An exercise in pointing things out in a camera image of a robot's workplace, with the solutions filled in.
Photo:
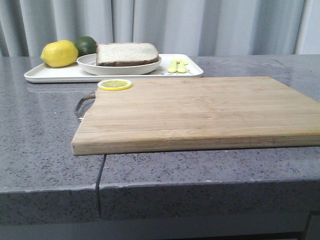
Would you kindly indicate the white bread slice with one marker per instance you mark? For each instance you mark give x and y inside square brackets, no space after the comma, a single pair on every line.
[125,54]

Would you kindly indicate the white round plate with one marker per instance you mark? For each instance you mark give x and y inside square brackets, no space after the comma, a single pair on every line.
[88,64]

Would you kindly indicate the white rectangular tray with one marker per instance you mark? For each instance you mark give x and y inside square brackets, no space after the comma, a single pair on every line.
[75,74]

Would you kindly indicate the wooden cutting board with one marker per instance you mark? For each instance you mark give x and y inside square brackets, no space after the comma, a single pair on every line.
[201,113]

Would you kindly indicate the left yellow-green small piece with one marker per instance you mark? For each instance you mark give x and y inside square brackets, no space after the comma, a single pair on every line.
[173,66]

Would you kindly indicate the yellow-green small piece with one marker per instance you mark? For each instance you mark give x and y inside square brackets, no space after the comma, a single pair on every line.
[182,66]
[173,66]

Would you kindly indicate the right yellow-green small piece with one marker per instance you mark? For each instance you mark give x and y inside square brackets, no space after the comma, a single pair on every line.
[182,66]

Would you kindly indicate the lemon slice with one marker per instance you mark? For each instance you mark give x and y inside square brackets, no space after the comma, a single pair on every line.
[114,84]

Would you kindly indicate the grey curtain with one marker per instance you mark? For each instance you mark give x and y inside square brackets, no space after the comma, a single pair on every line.
[191,27]

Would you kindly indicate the green lime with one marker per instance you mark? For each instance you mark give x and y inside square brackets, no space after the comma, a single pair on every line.
[85,45]

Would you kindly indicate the yellow lemon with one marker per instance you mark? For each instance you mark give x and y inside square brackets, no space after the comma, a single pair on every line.
[59,54]

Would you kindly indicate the metal board handle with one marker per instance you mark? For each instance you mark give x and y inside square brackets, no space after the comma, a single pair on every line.
[82,106]

